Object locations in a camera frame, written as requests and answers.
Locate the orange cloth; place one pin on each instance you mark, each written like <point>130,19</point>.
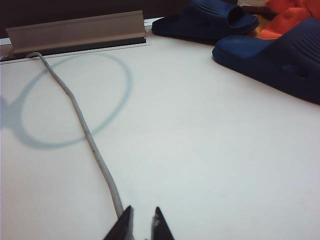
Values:
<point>287,20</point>

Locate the brown grey desk partition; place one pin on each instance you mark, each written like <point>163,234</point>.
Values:
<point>50,12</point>

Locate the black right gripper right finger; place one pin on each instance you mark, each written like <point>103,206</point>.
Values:
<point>160,227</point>

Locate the navy blue foam slipper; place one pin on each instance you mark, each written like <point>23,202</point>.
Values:
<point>275,57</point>
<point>195,20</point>

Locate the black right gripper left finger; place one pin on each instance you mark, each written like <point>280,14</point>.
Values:
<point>122,227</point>

